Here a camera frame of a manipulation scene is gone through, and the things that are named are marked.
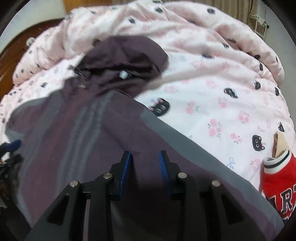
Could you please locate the grey purple zip jacket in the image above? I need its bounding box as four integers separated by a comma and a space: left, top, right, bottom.
6, 36, 284, 240

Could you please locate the red white garment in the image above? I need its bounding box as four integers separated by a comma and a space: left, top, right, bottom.
261, 132, 295, 221

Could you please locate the pink cat print duvet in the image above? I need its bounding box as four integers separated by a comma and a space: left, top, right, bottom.
1, 1, 295, 189

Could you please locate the orange wooden wardrobe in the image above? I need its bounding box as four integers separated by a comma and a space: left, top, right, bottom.
63, 0, 113, 13

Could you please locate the white shelf rack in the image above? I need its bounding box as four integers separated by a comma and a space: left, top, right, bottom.
248, 15, 269, 41

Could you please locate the beige curtain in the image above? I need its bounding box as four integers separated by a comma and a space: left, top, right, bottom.
164, 1, 258, 27

